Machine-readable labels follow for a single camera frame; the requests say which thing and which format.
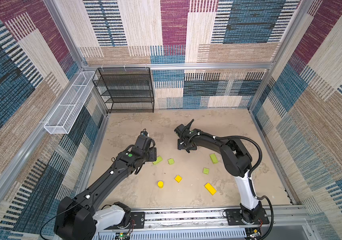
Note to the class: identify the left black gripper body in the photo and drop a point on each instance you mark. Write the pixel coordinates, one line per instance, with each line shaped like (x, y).
(150, 156)

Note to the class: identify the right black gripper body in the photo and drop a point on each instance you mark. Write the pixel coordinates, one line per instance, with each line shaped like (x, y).
(182, 145)

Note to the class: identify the long green block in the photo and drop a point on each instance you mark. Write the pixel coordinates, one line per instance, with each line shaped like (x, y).
(159, 159)
(214, 158)

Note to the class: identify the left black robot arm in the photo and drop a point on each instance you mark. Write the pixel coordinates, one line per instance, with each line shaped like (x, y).
(80, 218)

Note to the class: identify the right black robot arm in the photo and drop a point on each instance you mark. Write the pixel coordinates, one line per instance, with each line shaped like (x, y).
(237, 161)

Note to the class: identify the yellow cylinder block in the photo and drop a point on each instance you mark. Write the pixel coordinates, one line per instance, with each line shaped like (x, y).
(160, 184)

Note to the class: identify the small yellow square block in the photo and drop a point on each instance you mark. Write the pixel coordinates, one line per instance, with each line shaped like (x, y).
(178, 178)

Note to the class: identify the long yellow block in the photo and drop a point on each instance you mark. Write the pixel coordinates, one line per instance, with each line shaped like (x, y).
(210, 189)

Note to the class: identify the left small green cube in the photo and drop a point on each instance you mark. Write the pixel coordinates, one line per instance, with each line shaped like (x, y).
(171, 161)

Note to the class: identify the small green cube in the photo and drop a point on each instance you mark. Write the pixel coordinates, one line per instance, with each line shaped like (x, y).
(206, 171)
(171, 161)

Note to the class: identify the right small green cube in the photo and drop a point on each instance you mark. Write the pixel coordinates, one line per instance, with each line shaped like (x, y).
(206, 171)

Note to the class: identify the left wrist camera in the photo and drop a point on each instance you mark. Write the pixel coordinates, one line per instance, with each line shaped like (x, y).
(144, 132)

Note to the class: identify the black wire shelf rack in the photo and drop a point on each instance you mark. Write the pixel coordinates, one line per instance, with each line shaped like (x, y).
(125, 90)

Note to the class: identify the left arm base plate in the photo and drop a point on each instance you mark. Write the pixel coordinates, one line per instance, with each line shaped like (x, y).
(132, 220)

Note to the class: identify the white wire mesh basket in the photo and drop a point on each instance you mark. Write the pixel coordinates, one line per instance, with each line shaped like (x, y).
(65, 114)

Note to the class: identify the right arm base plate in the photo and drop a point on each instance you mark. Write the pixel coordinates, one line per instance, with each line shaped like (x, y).
(240, 217)

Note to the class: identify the aluminium front rail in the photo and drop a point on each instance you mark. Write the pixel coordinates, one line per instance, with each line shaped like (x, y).
(286, 223)

